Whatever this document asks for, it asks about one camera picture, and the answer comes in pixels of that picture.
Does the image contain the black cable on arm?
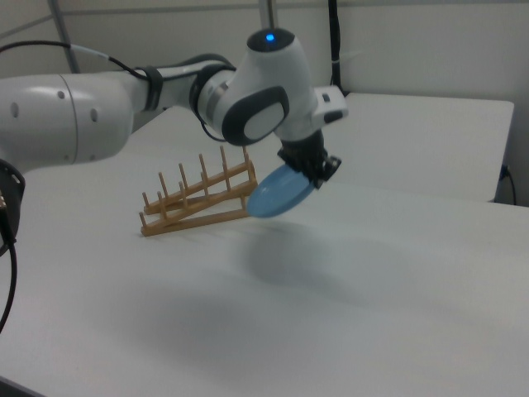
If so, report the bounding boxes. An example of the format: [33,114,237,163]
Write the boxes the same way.
[0,40,150,80]

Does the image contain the grey metal frame post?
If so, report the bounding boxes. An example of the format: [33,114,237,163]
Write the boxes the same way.
[47,0,81,74]

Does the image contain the black device with cable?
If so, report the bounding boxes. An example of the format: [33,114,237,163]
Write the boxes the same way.
[0,158,26,334]

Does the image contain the wooden plate rack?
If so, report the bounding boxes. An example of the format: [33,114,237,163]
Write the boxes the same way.
[138,145,260,239]

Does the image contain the blue round plate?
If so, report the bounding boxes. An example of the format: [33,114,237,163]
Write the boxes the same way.
[246,163,316,219]

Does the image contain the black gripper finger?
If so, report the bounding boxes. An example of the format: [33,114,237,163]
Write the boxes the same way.
[317,155,342,184]
[288,160,328,191]

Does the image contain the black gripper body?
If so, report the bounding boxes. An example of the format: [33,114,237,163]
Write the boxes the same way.
[276,130,328,167]

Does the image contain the white side table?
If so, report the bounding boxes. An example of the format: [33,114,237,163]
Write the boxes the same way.
[341,91,516,203]

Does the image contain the black camera stand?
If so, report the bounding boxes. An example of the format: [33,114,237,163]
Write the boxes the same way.
[327,0,345,93]

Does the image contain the black wall cable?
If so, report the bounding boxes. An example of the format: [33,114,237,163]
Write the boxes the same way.
[500,165,518,206]

